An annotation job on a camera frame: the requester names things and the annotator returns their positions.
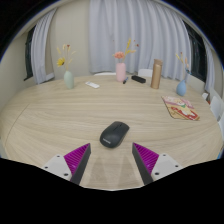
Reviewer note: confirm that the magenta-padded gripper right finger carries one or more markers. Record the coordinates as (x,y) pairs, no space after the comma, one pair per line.
(163,165)

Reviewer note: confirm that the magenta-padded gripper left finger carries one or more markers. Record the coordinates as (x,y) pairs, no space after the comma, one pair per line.
(60,165)

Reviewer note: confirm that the black computer mouse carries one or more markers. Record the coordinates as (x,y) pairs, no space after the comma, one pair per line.
(114,134)

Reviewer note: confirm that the cartoon print mouse pad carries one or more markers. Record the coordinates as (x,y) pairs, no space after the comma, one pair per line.
(180,108)

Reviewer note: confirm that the blue vase with dried flowers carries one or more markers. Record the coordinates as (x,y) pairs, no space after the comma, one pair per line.
(181,88)

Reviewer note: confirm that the green vase with yellow flowers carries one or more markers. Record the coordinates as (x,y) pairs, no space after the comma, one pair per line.
(69,80)

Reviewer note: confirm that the white remote control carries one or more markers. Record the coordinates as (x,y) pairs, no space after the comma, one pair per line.
(92,85)

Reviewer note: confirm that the black rectangular case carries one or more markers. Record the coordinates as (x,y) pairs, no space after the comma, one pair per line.
(138,79)

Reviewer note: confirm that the bronze metal drink bottle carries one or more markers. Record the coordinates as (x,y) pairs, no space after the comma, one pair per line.
(156,75)

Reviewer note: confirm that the blue marker pen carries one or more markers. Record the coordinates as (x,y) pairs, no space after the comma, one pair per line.
(125,80)

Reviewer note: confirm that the pink vase with flowers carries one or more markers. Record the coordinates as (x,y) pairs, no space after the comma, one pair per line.
(120,72)

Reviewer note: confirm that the narrow white curtain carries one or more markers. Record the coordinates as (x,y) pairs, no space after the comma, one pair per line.
(40,53)
(210,73)

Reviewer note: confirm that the dark window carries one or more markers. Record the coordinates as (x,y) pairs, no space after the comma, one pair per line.
(28,56)
(198,56)

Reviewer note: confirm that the wide white curtain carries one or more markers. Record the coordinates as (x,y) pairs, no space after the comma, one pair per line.
(150,33)

